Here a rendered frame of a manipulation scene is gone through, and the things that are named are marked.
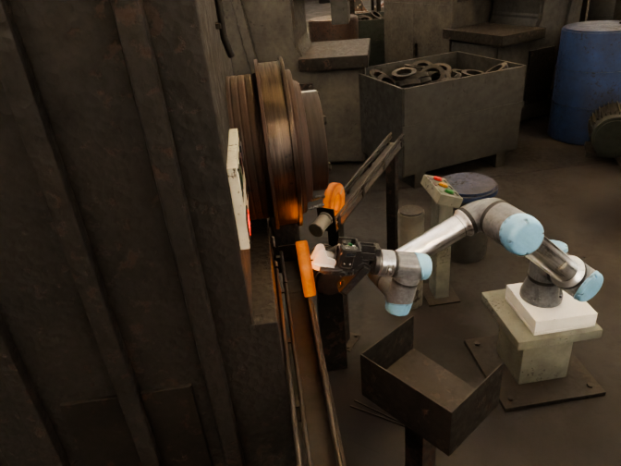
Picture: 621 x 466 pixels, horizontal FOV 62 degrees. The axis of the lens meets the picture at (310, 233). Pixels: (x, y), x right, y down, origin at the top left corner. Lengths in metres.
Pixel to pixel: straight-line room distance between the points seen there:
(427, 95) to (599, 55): 1.50
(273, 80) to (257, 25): 2.83
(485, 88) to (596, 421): 2.44
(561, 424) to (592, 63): 3.10
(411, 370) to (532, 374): 0.92
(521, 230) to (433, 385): 0.51
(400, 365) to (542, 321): 0.76
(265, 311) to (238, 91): 0.55
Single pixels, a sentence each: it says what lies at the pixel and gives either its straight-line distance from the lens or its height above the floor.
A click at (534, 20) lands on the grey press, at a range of 5.19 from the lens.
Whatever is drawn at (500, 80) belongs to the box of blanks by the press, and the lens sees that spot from 4.02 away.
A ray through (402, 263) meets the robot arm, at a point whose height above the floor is 0.82.
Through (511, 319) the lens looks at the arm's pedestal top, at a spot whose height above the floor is 0.30.
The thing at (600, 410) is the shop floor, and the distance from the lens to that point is 2.30.
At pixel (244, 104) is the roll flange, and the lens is 1.31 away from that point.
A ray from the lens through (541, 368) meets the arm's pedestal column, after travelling 2.26.
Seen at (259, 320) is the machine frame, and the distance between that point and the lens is 1.18.
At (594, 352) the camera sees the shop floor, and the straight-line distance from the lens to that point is 2.54.
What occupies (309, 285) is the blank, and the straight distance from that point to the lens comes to 1.36.
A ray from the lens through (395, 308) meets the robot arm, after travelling 1.51.
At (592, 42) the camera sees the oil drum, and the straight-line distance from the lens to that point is 4.62.
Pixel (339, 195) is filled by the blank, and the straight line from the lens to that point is 2.07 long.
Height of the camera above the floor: 1.59
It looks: 29 degrees down
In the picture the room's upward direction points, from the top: 6 degrees counter-clockwise
